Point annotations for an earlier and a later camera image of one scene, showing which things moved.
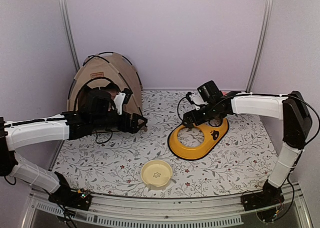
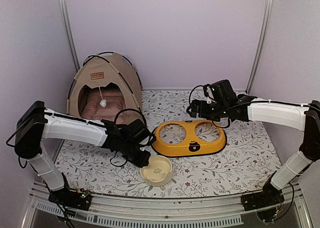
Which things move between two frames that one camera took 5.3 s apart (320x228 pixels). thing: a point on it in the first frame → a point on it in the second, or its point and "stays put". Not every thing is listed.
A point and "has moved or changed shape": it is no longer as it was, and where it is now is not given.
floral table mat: x=109 y=163 stays put
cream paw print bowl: x=157 y=172 has moved or changed shape
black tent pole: x=127 y=60 stays put
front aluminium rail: x=175 y=211 stays put
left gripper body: x=102 y=123 → x=133 y=158
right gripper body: x=210 y=114 stays put
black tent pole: x=83 y=63 stays put
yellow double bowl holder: x=213 y=132 → x=191 y=145
